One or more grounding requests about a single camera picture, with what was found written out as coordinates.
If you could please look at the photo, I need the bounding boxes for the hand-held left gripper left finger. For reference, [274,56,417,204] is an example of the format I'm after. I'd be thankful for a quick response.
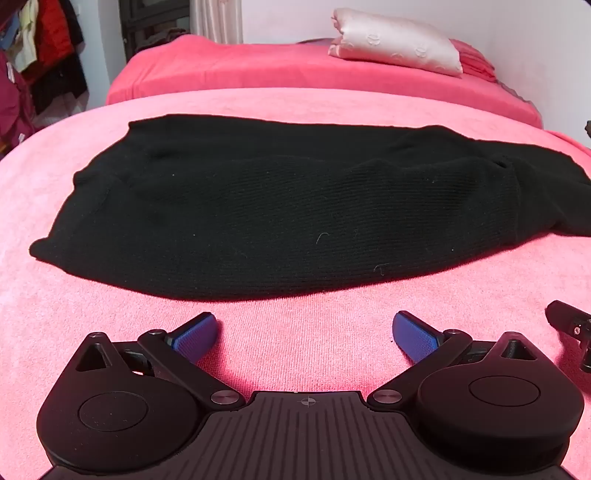
[74,311,246,409]

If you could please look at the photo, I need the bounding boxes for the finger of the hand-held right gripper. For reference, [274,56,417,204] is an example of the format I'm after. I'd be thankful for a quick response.
[545,300,591,373]

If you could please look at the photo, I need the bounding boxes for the red fleece blanket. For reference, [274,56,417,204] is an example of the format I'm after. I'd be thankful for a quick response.
[105,35,543,129]

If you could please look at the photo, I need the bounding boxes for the black knit pants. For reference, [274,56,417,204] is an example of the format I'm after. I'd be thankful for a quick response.
[28,112,591,303]

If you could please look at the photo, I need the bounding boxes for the dark cabinet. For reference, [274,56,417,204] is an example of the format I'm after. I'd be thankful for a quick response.
[118,0,192,55]

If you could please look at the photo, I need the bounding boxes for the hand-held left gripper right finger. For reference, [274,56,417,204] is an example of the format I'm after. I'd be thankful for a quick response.
[368,311,544,410]

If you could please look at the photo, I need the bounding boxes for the pink fleece blanket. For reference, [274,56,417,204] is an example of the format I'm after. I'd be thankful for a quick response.
[0,87,591,480]

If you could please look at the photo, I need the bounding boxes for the cream satin pillow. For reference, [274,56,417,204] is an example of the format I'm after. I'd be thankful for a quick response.
[328,8,464,78]

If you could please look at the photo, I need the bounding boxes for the pink curtain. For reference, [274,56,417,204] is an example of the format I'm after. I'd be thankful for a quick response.
[190,0,244,45]

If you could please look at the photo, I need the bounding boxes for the folded red blanket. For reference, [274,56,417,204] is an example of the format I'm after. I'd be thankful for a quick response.
[450,39,498,84]

